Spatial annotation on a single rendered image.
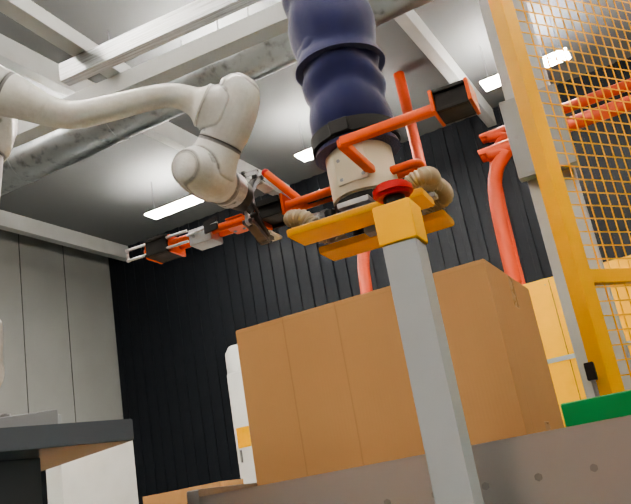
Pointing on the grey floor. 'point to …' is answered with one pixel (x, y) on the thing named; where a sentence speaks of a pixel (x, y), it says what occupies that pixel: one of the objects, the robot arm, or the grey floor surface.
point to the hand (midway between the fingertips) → (271, 213)
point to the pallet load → (184, 493)
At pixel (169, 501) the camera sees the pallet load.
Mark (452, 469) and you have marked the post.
